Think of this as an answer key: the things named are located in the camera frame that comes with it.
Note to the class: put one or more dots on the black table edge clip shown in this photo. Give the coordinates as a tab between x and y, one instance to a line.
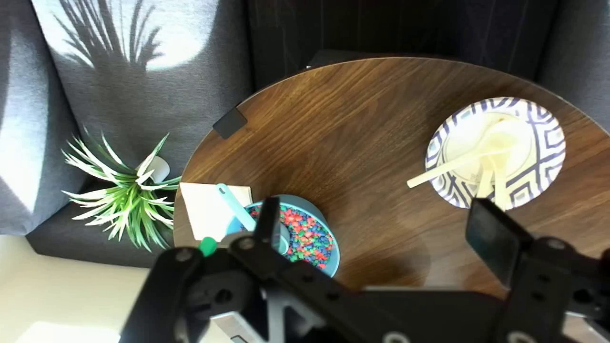
228	122

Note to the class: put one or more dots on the cream plastic knife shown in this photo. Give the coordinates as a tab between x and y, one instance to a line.
444	168

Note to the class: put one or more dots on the green toy cylinder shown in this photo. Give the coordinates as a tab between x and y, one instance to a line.
207	246

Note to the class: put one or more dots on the white plant pot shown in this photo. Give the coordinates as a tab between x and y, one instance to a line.
158	170

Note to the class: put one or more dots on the blue bowl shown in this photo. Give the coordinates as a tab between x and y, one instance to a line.
326	250

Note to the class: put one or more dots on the colourful cereal heap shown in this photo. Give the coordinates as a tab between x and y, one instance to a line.
305	233

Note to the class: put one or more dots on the green spiky potted plant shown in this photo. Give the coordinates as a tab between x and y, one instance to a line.
125	202

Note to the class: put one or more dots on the cream plastic spoon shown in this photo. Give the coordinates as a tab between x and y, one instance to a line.
501	135

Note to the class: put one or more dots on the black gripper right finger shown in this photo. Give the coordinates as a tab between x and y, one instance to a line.
545	286

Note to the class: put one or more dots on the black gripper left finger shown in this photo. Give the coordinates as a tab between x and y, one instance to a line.
286	286

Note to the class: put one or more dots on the white paper napkin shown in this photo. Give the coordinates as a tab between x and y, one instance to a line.
202	210

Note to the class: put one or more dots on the cream plastic fork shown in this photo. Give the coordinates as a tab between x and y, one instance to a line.
501	187

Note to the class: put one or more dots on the blue patterned paper plate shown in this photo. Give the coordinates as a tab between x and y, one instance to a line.
543	149

